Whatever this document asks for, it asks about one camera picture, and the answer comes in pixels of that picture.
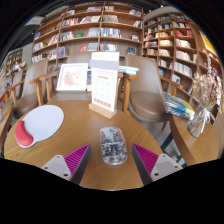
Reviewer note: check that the glass vase beige dried flowers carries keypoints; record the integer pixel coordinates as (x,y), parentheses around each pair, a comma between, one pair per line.
(205,90)

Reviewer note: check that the curved wooden bookshelf unit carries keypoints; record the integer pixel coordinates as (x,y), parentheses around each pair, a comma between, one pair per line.
(176,43)

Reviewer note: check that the round wooden side table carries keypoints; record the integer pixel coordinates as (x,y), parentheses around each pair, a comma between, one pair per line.
(5,126)
(193,146)

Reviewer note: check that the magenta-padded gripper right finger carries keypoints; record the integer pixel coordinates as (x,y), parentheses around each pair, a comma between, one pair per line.
(148,160)

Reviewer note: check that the brown leather wooden armchair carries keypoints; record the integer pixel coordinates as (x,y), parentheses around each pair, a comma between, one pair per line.
(146,96)
(71,96)
(31,96)

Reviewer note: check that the dark cover book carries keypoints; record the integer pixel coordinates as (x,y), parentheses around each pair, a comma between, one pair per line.
(89,80)

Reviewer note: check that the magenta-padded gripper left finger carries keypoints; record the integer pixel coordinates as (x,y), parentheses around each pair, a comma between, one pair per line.
(75,160)

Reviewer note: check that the white framed floral picture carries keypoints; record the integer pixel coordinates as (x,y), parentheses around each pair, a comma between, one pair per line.
(72,77)

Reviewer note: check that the white orange sign wooden base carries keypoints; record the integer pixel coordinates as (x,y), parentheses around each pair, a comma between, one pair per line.
(104,88)

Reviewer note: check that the light blue books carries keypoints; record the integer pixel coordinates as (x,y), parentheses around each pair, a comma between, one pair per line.
(128,69)

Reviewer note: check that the white mouse pad red rest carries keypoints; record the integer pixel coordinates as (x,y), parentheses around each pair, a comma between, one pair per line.
(45,121)

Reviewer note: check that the wide wooden bookshelf unit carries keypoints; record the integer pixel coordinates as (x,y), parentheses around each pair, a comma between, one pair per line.
(90,31)

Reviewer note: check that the transparent computer mouse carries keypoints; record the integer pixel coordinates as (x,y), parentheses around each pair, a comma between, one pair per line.
(113,146)

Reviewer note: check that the white ceiling air conditioner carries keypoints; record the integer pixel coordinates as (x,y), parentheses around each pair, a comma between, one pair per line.
(34,21)

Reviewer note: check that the glass vase pink dried flowers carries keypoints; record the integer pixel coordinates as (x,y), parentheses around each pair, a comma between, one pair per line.
(2,80)

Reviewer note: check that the stack of blue books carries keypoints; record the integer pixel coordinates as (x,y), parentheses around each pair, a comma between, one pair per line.
(180,106)

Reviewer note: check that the distant wooden bookshelf unit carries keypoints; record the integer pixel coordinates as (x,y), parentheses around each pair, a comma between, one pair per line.
(15,61)

